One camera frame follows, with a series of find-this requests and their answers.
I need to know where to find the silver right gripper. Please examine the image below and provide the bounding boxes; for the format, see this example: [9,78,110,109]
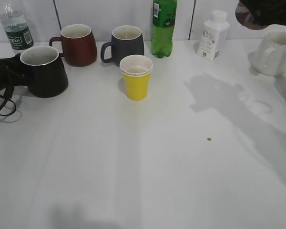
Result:
[250,0,286,26]

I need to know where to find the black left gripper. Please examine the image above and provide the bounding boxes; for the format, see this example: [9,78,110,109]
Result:
[0,53,30,97]

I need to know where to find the brown drink bottle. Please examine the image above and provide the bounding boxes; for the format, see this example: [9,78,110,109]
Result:
[235,0,275,30]

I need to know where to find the black ceramic mug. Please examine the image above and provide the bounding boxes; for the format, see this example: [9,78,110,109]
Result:
[20,46,69,98]

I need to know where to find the yellow paper cup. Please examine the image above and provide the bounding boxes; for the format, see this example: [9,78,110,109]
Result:
[119,54,153,101]

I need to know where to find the clear water bottle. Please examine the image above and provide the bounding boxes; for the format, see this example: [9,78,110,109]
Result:
[0,0,34,52]

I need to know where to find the white ceramic mug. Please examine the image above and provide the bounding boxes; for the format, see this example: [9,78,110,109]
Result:
[248,31,286,77]

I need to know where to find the white carton bottle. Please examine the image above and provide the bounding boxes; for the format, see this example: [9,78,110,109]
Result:
[197,10,230,61]

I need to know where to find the red ceramic mug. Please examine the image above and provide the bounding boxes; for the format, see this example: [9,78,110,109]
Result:
[49,24,97,67]

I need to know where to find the green soda bottle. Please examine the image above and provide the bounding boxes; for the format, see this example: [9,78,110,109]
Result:
[151,0,177,58]

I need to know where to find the grey ceramic mug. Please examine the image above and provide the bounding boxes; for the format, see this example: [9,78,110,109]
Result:
[101,25,144,65]

